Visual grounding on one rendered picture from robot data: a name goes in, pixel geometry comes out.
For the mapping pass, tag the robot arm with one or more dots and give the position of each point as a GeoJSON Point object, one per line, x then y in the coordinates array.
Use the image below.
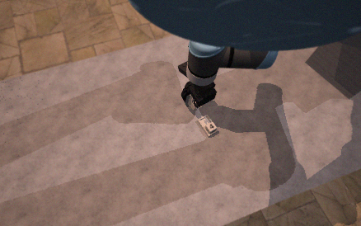
{"type": "Point", "coordinates": [264, 27]}

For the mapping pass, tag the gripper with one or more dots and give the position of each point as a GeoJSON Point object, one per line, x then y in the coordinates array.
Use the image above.
{"type": "Point", "coordinates": [199, 95]}

